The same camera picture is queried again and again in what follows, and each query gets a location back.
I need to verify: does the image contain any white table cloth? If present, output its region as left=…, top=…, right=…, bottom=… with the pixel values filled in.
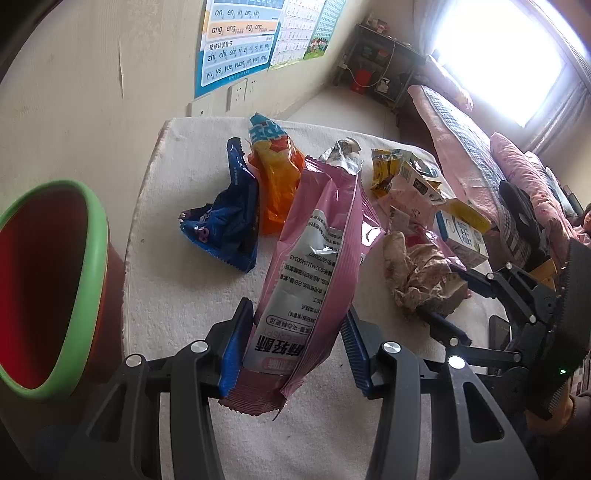
left=121, top=117, right=497, bottom=480

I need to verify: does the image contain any bed with pink plaid cover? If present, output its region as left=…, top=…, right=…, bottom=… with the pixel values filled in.
left=406, top=83, right=591, bottom=278

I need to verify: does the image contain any blue snack wrapper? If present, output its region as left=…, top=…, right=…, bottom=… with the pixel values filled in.
left=179, top=137, right=260, bottom=273

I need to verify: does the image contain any small beige drink carton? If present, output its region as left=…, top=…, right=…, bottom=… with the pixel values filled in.
left=399, top=159, right=454, bottom=202

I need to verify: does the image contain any white chart wall poster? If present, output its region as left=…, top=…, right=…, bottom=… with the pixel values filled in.
left=269, top=0, right=331, bottom=70

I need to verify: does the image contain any pink floral quilt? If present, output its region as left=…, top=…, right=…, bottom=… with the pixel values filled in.
left=489, top=131, right=578, bottom=259

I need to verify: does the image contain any white milk carton blue print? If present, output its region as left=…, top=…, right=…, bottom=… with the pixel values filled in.
left=434, top=210, right=490, bottom=269

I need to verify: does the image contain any red bin with green rim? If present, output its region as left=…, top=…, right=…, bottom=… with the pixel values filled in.
left=0, top=180, right=126, bottom=402

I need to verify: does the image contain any orange snack bag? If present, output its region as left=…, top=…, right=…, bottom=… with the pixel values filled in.
left=247, top=113, right=306, bottom=236

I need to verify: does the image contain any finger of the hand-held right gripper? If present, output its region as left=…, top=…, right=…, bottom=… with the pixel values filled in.
left=452, top=263, right=559, bottom=324
left=414, top=309, right=474, bottom=356

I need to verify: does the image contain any pink snack bag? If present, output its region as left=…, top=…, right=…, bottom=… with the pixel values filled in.
left=217, top=137, right=386, bottom=423

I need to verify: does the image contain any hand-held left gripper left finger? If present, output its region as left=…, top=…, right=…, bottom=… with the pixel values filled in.
left=69, top=298, right=256, bottom=480

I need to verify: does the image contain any yellow snack wrapper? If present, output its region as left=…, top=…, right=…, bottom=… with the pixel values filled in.
left=370, top=148, right=416, bottom=199

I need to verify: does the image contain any yellow flat packet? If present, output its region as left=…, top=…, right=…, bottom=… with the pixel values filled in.
left=441, top=198, right=492, bottom=234

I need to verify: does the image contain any dark shelf unit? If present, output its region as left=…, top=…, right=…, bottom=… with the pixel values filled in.
left=335, top=23, right=426, bottom=112

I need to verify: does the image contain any pink curtain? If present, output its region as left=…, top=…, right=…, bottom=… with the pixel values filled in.
left=524, top=78, right=591, bottom=155
left=411, top=0, right=451, bottom=61

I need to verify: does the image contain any person's right hand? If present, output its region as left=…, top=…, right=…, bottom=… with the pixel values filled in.
left=525, top=392, right=591, bottom=435

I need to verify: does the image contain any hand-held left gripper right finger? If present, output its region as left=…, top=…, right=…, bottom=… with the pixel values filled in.
left=341, top=307, right=539, bottom=480

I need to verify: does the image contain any brown paper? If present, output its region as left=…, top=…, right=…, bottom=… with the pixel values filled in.
left=382, top=231, right=469, bottom=319

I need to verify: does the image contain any pale pink wrapper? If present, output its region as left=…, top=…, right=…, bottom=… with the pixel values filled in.
left=376, top=185, right=444, bottom=232

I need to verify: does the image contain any bright window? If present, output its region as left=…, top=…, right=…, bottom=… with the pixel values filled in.
left=434, top=0, right=568, bottom=130

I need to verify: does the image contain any pink pillow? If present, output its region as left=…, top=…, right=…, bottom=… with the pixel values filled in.
left=425, top=55, right=474, bottom=112

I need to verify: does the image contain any black bag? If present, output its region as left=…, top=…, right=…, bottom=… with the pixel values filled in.
left=499, top=180, right=548, bottom=273

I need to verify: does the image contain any green bordered wall poster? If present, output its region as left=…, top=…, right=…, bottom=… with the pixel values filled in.
left=302, top=0, right=347, bottom=61

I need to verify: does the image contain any blue striped wall poster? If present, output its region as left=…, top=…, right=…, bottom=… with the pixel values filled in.
left=194, top=0, right=283, bottom=99

